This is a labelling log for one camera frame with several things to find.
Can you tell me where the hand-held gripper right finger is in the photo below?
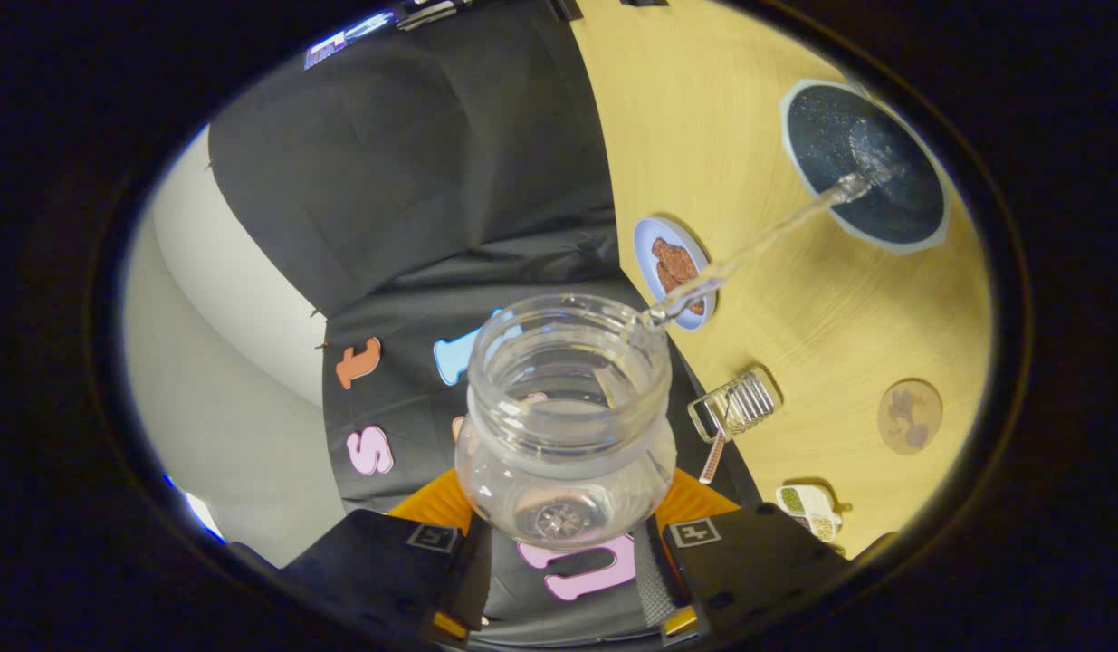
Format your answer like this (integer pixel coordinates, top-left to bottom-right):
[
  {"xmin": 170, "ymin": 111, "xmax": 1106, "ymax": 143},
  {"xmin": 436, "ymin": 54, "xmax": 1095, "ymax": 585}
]
[{"xmin": 645, "ymin": 469, "xmax": 854, "ymax": 646}]

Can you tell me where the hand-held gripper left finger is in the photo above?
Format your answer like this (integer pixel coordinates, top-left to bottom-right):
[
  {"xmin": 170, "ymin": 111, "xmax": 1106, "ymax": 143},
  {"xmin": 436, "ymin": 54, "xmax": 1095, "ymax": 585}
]
[{"xmin": 278, "ymin": 469, "xmax": 494, "ymax": 646}]

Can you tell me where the clear plastic bottle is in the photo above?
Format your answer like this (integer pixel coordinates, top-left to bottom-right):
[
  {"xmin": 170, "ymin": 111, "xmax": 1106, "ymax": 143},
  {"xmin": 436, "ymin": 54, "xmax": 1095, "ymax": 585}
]
[{"xmin": 454, "ymin": 294, "xmax": 677, "ymax": 551}]

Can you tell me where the round brown coaster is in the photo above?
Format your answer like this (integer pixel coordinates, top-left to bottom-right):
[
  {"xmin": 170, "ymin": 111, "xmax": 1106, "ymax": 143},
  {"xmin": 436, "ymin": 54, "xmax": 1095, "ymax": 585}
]
[{"xmin": 877, "ymin": 379, "xmax": 943, "ymax": 455}]

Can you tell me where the white cup with dark inside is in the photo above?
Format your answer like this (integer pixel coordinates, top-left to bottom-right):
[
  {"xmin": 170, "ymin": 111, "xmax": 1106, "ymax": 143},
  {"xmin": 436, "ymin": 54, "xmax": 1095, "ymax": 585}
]
[{"xmin": 780, "ymin": 80, "xmax": 951, "ymax": 254}]

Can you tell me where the white divided dish of grains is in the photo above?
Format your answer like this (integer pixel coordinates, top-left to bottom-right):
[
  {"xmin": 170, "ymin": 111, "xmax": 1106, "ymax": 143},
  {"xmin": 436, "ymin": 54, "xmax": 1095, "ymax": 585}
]
[{"xmin": 776, "ymin": 484, "xmax": 843, "ymax": 542}]

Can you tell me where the small ribbed glass jar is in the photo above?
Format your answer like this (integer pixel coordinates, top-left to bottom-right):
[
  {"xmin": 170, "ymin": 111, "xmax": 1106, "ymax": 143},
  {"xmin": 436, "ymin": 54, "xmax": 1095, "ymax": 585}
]
[{"xmin": 687, "ymin": 369, "xmax": 779, "ymax": 445}]

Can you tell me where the brown food piece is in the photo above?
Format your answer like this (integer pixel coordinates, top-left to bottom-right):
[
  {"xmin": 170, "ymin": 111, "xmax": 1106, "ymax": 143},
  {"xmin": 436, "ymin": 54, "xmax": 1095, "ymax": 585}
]
[
  {"xmin": 651, "ymin": 237, "xmax": 695, "ymax": 282},
  {"xmin": 663, "ymin": 272, "xmax": 707, "ymax": 316}
]

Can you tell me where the light blue plate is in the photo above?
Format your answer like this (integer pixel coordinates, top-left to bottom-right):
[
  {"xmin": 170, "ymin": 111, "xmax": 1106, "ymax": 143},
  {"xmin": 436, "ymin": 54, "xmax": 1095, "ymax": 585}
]
[{"xmin": 633, "ymin": 216, "xmax": 715, "ymax": 331}]

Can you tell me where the black backdrop cloth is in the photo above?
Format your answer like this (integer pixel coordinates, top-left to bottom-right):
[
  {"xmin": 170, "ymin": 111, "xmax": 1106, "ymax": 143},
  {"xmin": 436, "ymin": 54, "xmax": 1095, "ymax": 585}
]
[{"xmin": 205, "ymin": 0, "xmax": 763, "ymax": 648}]

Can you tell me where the wooden table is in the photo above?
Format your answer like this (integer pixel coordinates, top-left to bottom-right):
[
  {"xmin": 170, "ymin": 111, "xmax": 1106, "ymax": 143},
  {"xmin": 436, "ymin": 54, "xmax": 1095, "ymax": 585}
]
[{"xmin": 568, "ymin": 0, "xmax": 992, "ymax": 558}]

